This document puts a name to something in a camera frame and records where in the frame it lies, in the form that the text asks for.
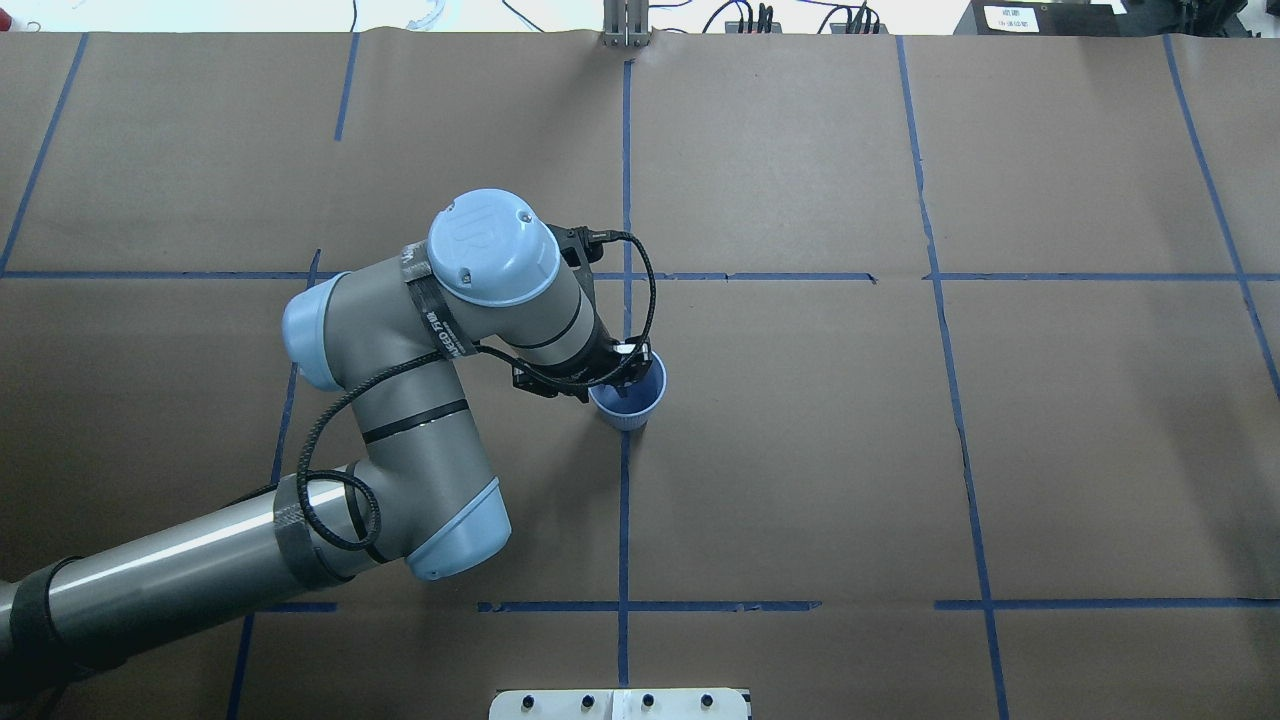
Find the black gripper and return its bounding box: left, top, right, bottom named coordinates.
left=579, top=340, right=652, bottom=400

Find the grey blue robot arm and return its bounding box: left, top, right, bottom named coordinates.
left=3, top=190, right=653, bottom=705

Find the blue ribbed plastic cup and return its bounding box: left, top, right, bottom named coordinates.
left=588, top=351, right=669, bottom=432

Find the black box with label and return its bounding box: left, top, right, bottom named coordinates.
left=952, top=1, right=1123, bottom=37

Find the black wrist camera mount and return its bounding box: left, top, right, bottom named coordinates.
left=547, top=224, right=617, bottom=270

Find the aluminium frame post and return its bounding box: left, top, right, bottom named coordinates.
left=600, top=0, right=652, bottom=49

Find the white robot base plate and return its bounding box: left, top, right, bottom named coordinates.
left=488, top=687, right=754, bottom=719

